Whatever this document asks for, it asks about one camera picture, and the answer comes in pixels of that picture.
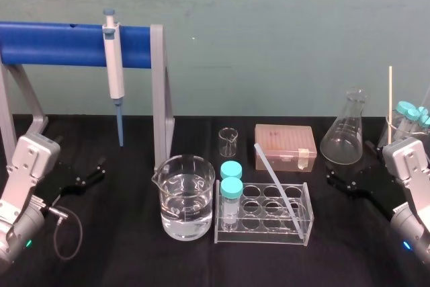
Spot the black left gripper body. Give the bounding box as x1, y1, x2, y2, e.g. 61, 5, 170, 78
42, 162, 87, 209

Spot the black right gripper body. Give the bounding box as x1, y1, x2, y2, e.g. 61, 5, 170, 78
352, 161, 394, 213

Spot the clear glass stirring rod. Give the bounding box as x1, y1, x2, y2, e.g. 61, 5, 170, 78
253, 142, 302, 231

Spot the glass conical flask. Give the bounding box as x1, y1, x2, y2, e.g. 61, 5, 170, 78
319, 88, 368, 167

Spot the beige tape strip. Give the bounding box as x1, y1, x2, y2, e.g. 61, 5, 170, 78
298, 148, 310, 171

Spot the amber pipette tip box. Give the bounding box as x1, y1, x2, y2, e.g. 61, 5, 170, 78
253, 123, 318, 172

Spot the glass beaker holding tubes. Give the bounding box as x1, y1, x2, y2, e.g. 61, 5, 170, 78
378, 111, 430, 149

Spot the thin wooden stick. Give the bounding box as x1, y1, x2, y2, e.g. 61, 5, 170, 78
386, 66, 394, 147

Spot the clear acrylic tube rack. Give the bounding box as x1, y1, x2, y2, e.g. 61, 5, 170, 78
212, 181, 315, 246

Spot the large glass beaker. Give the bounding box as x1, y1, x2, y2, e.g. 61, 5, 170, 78
150, 154, 216, 242

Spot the black table cloth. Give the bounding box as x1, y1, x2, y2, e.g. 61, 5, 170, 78
0, 114, 430, 287

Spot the clear water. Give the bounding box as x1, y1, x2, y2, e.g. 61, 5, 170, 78
161, 174, 214, 239

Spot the white blue pipette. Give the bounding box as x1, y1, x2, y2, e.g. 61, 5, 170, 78
101, 7, 126, 148

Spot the small glass beaker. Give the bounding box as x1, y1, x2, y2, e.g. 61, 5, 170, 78
218, 127, 240, 157

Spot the blue stand bar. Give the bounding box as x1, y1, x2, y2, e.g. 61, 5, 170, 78
0, 21, 159, 68

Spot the thin dark gripper cable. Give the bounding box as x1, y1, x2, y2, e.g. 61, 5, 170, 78
41, 204, 85, 261

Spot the grey stand frame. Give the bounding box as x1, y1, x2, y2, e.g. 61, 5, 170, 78
0, 63, 50, 167
149, 24, 176, 173

